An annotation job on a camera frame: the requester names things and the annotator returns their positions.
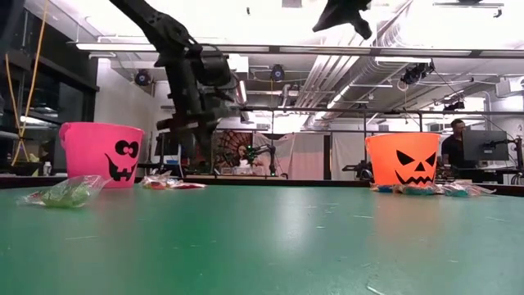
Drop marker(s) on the green table mat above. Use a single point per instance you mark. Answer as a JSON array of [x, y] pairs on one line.
[[262, 246]]

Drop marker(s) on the white bottle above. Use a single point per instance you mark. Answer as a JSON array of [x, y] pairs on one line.
[[47, 169]]

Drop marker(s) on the white ceiling box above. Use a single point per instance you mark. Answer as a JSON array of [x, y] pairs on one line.
[[241, 63]]

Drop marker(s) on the white curtain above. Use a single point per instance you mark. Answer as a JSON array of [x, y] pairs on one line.
[[307, 155]]

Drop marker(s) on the black table frame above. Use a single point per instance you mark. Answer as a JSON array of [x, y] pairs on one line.
[[24, 181]]

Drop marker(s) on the grey overhead frame beam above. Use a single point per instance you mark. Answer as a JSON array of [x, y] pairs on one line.
[[327, 50]]

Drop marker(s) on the black overhead camera rig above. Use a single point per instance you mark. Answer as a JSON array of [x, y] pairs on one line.
[[454, 105], [416, 73]]

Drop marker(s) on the round black ceiling device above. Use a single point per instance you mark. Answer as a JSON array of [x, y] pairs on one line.
[[142, 77], [277, 73]]

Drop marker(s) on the brown patterned wall cloth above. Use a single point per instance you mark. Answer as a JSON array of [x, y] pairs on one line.
[[229, 143]]

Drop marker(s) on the clear bag red candy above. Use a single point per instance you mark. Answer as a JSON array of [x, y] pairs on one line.
[[466, 189]]

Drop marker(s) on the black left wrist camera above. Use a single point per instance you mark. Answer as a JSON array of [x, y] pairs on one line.
[[217, 69]]

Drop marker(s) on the small dark monitor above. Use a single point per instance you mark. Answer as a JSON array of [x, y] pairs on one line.
[[165, 143]]

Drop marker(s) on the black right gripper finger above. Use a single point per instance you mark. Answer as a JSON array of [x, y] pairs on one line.
[[333, 14], [363, 16]]

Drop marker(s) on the clear bag green candy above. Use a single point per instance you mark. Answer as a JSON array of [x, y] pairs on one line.
[[65, 194]]

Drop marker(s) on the orange jack-o-lantern bucket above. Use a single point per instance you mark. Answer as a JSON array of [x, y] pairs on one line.
[[385, 164]]

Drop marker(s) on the grey computer monitor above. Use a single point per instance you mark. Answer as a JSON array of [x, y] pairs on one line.
[[485, 145]]

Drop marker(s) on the clear plastic candy bag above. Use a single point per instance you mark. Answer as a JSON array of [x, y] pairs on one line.
[[154, 182], [417, 189]]

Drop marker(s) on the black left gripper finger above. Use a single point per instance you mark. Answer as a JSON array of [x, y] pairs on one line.
[[180, 124], [213, 127]]

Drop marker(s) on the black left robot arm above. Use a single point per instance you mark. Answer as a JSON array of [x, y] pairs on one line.
[[155, 20]]

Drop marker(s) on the pink jack-o-lantern bucket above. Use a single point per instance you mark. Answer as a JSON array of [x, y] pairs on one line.
[[90, 155]]

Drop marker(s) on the background black robot arm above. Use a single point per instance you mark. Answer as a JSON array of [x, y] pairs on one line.
[[264, 151], [362, 170]]

